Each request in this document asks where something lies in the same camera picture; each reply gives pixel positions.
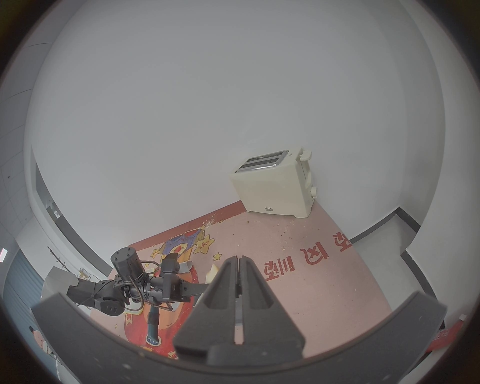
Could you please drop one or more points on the cream toaster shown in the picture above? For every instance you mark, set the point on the cream toaster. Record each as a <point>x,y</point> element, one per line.
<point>273,187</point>

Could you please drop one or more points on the slice of bread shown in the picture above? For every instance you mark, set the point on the slice of bread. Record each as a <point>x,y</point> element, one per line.
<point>212,273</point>

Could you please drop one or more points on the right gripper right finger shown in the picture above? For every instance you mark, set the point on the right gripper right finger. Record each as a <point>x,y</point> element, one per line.
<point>262,303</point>

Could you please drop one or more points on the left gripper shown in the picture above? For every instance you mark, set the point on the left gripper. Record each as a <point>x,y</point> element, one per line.
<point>169,289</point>

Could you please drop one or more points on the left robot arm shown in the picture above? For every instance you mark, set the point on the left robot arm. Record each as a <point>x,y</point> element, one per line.
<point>123,262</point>

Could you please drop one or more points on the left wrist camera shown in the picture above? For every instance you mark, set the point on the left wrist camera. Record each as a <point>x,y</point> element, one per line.
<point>169,263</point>

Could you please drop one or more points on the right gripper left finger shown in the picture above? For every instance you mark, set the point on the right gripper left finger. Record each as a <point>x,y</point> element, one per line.
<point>215,300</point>

